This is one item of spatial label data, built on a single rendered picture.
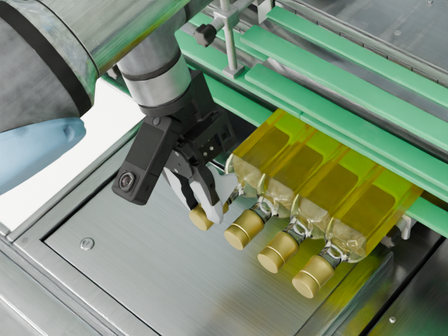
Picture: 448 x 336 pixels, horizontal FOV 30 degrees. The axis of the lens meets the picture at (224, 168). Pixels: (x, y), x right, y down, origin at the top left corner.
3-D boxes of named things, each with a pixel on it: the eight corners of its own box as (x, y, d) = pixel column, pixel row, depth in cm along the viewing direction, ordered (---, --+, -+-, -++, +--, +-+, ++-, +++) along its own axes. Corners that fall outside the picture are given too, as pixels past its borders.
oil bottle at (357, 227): (409, 153, 120) (317, 253, 111) (411, 127, 115) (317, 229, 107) (443, 171, 117) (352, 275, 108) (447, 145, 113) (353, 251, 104)
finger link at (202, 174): (227, 201, 107) (199, 149, 102) (219, 209, 106) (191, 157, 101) (204, 194, 110) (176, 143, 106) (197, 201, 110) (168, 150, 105)
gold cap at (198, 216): (232, 214, 114) (211, 235, 112) (214, 206, 116) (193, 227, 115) (224, 195, 112) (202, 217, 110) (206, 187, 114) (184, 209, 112)
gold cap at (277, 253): (279, 241, 111) (257, 264, 109) (277, 227, 108) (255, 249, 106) (299, 255, 109) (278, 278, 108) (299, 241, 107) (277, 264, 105)
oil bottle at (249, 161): (313, 99, 128) (221, 189, 119) (311, 73, 123) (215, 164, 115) (343, 115, 125) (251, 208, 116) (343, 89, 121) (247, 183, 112)
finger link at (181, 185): (223, 191, 117) (209, 146, 110) (194, 219, 114) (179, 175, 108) (207, 183, 119) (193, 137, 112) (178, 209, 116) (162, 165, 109)
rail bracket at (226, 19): (257, 41, 127) (201, 90, 122) (247, -50, 114) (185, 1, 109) (272, 49, 126) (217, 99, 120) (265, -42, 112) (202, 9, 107)
